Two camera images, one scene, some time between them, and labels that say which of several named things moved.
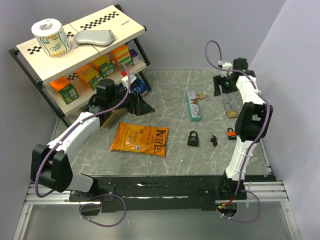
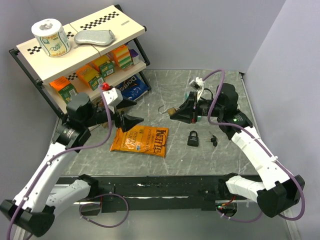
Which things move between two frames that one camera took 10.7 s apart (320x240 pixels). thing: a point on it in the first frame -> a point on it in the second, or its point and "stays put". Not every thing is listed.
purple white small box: (135, 57) stays put
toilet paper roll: (54, 39) stays put
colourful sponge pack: (122, 56) stays put
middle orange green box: (89, 76) stays put
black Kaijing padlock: (193, 140) stays put
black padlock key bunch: (214, 140) stays put
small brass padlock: (201, 96) -> (170, 111)
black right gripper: (218, 80) -> (186, 109)
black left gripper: (137, 105) -> (127, 122)
